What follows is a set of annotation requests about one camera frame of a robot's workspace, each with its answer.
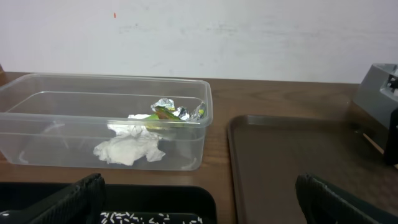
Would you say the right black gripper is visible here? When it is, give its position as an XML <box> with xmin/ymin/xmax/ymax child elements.
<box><xmin>384</xmin><ymin>109</ymin><xmax>398</xmax><ymax>165</ymax></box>

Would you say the brown serving tray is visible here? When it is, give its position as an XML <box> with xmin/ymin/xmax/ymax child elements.
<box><xmin>228</xmin><ymin>115</ymin><xmax>397</xmax><ymax>223</ymax></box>

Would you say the wooden chopstick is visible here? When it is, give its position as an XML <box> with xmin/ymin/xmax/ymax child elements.
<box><xmin>363</xmin><ymin>134</ymin><xmax>384</xmax><ymax>157</ymax></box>

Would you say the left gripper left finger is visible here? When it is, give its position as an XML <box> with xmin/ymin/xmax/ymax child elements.
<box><xmin>1</xmin><ymin>174</ymin><xmax>106</xmax><ymax>224</ymax></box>

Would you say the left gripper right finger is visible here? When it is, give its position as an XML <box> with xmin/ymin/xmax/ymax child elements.
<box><xmin>295</xmin><ymin>173</ymin><xmax>397</xmax><ymax>224</ymax></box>

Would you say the pile of white rice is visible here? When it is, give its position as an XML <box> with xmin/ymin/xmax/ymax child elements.
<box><xmin>98</xmin><ymin>212</ymin><xmax>205</xmax><ymax>224</ymax></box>

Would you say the black waste tray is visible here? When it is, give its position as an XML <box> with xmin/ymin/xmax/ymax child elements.
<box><xmin>1</xmin><ymin>182</ymin><xmax>217</xmax><ymax>223</ymax></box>

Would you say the grey dishwasher rack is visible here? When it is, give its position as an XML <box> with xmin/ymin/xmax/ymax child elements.
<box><xmin>353</xmin><ymin>63</ymin><xmax>397</xmax><ymax>128</ymax></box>

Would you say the yellow silver snack wrapper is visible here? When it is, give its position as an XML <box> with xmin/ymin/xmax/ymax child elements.
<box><xmin>143</xmin><ymin>98</ymin><xmax>210</xmax><ymax>129</ymax></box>

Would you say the clear plastic bin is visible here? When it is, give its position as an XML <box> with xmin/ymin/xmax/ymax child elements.
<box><xmin>1</xmin><ymin>73</ymin><xmax>213</xmax><ymax>170</ymax></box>

